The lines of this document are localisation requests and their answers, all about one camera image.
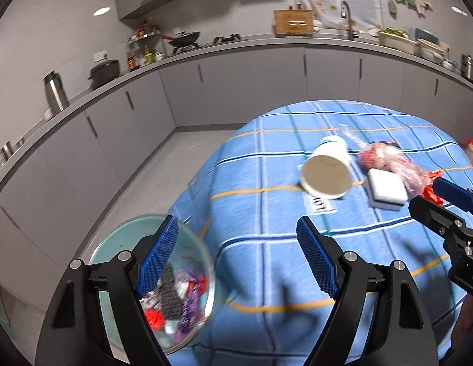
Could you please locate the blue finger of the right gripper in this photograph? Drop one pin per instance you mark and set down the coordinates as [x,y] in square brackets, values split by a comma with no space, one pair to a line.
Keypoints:
[436,218]
[459,197]

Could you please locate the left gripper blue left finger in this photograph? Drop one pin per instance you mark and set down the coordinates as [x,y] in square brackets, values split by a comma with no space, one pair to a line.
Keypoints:
[154,254]

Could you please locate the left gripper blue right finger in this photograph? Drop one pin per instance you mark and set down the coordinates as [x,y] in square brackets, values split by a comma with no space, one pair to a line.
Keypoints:
[318,251]

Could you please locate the purple wrapper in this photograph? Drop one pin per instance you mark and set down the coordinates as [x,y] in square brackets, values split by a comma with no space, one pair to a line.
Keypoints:
[190,287]

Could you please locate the black mesh net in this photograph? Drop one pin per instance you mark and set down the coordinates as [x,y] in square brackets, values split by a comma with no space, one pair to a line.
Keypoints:
[171,305]

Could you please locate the red mesh net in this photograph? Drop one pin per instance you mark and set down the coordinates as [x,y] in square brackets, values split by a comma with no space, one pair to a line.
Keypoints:
[155,319]

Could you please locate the red printed plastic bag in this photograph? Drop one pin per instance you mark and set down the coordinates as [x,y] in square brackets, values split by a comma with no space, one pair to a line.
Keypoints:
[389,157]

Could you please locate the white paper cup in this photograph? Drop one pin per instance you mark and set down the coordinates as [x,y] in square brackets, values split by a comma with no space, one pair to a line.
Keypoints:
[327,173]

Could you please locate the pink wrapper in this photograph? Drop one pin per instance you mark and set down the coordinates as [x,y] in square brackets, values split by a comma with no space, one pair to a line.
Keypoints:
[152,300]

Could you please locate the teal round trash bin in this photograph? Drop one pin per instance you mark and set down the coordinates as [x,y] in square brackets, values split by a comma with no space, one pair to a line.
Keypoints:
[189,253]

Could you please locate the grey kitchen cabinets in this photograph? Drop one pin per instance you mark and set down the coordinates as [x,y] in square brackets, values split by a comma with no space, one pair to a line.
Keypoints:
[55,188]

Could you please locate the kitchen faucet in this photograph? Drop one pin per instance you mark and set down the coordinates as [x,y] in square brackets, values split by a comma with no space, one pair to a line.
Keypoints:
[346,15]

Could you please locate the hanging kitchen cloths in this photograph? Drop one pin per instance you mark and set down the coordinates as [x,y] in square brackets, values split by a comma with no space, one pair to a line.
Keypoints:
[420,6]

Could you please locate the person's right hand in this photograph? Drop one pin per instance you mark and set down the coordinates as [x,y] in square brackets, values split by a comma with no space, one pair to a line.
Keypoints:
[464,324]

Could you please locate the orange red snack wrapper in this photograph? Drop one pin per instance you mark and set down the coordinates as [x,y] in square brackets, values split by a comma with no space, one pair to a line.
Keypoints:
[428,193]

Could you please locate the white sponge block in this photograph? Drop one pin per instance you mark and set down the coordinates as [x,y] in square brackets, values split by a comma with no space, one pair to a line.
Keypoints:
[385,190]

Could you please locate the white label sticker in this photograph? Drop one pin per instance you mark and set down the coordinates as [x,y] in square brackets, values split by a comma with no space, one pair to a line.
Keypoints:
[318,205]

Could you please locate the blue plaid tablecloth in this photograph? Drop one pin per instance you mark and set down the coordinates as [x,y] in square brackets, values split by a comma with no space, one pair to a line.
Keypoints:
[244,204]

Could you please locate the steel pot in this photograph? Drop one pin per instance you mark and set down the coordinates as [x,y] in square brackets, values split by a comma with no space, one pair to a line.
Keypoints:
[467,67]

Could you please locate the white lidded bowl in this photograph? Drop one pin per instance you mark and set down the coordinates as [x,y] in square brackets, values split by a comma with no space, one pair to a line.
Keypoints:
[431,52]

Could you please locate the basin with green vegetables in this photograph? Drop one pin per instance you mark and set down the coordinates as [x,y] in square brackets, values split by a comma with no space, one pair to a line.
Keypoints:
[397,39]

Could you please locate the steel thermos jug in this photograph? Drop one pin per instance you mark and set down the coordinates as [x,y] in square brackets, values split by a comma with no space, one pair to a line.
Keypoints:
[55,94]

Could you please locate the black rice cooker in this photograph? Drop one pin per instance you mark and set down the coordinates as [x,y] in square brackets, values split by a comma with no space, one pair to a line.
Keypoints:
[104,73]

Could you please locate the spice rack with bottles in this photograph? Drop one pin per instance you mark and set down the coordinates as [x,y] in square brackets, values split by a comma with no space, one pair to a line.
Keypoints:
[143,45]

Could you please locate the black wok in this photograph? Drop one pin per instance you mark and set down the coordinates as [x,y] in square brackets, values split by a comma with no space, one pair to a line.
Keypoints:
[183,41]

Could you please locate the gas stove burner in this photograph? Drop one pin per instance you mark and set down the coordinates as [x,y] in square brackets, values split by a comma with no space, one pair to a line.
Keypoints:
[226,39]

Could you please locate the wooden cutting board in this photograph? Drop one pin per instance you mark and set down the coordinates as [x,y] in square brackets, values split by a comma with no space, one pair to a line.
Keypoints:
[293,22]

